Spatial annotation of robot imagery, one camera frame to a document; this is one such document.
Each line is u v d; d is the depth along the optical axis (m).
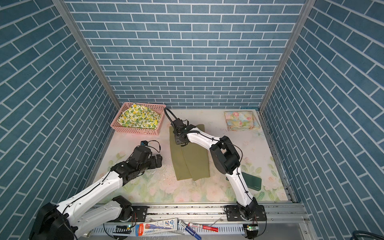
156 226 0.69
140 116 1.12
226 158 0.56
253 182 0.82
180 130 0.76
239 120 1.12
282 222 0.75
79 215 0.43
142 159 0.64
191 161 0.92
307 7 0.71
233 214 0.73
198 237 0.68
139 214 0.74
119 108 1.19
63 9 0.71
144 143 0.75
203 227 0.69
